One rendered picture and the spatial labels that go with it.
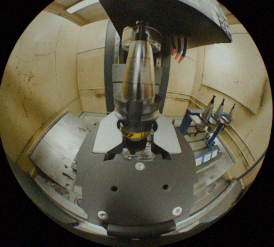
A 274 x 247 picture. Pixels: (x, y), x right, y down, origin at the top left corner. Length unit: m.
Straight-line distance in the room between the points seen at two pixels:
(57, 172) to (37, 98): 0.74
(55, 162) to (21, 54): 1.05
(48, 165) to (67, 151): 0.29
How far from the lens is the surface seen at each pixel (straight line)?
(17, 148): 1.05
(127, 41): 0.31
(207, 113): 0.36
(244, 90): 1.06
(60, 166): 0.92
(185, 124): 0.39
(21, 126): 1.01
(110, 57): 0.87
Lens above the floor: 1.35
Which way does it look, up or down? 29 degrees down
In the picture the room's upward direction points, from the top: 4 degrees clockwise
